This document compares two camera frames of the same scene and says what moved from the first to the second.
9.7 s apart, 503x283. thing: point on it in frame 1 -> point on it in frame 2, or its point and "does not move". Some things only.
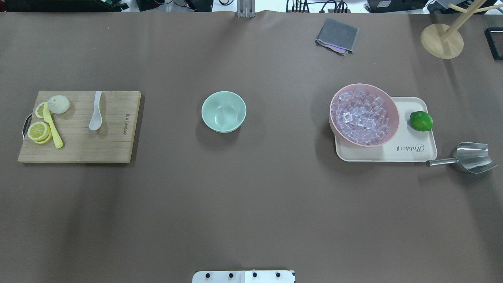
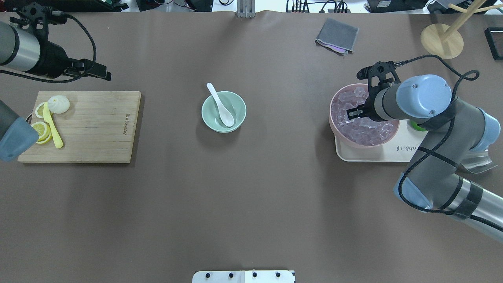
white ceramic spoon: x=96 y=121 -> x=225 y=116
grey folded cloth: x=340 y=37 does not move
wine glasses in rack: x=494 y=36 does not move
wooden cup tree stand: x=443 y=41 does not move
